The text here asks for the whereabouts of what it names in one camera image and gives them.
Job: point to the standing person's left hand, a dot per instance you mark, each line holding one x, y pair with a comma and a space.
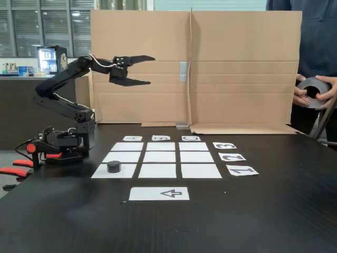
331, 91

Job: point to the brown cardboard box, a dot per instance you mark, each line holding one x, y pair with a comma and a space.
237, 52

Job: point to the paper label number 1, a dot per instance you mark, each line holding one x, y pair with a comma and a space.
237, 174

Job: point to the black hollow cylinder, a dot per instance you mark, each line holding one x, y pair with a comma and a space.
316, 85

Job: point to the white arrow paper sheet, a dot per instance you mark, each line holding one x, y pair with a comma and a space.
144, 193

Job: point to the paper label number 2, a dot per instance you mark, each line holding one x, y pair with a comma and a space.
223, 159

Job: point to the white paper grid square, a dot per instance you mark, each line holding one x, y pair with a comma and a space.
158, 171
126, 157
160, 157
127, 146
161, 146
201, 171
129, 171
193, 146
197, 157

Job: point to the standing person's right hand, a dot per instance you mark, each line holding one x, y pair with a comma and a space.
298, 95

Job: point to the paper label letter A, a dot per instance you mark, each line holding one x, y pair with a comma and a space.
126, 139

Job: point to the black red bar clamp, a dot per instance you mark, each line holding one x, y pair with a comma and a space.
18, 172
35, 155

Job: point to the dark partition counter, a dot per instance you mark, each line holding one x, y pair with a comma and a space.
15, 110

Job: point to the grey tape strip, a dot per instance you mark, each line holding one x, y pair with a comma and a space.
183, 71
183, 126

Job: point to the standing person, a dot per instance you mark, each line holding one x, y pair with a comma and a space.
316, 39

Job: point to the brown slanted rod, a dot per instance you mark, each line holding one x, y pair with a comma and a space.
325, 118

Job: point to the black mini fridge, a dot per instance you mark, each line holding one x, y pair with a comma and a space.
61, 60

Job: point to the small blue box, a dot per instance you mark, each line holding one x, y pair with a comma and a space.
23, 70

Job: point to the black round token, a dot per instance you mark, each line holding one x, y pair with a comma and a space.
114, 167

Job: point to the paper label number 3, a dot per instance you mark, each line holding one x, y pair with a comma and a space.
217, 147

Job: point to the paper label letter B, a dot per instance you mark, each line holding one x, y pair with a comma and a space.
155, 139

